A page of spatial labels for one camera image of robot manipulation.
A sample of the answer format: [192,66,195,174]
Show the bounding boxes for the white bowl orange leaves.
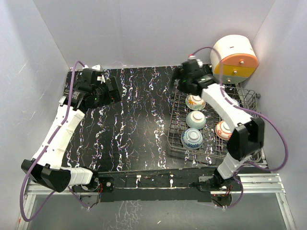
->
[185,95,206,111]

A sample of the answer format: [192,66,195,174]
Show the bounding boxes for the teal dotted pattern bowl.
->
[186,111,206,130]

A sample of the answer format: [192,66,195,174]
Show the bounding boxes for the orange floral pattern bowl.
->
[215,120,232,141]

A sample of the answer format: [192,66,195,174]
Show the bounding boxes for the blue white pattern bowl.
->
[181,128,203,150]

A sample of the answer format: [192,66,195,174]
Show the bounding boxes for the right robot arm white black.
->
[170,59,265,190]

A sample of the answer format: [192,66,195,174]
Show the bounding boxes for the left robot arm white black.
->
[21,68,121,192]

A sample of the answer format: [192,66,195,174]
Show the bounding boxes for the round pastel drawer cabinet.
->
[210,34,259,84]

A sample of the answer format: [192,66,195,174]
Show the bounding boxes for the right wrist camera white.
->
[188,54,204,67]

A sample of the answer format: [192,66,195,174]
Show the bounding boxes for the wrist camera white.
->
[83,65,103,71]
[188,54,204,67]

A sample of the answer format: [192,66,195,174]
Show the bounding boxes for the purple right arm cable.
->
[190,46,288,209]

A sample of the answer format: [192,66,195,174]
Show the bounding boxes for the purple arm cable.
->
[19,60,89,222]
[190,46,288,209]

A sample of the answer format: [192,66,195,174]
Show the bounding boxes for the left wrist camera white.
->
[83,65,103,71]

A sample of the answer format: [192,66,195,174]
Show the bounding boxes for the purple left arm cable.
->
[19,60,89,222]

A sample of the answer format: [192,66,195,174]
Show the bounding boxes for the grey wire dish rack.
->
[167,85,260,165]

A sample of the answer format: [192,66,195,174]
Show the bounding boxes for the aluminium rail frame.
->
[14,173,297,230]

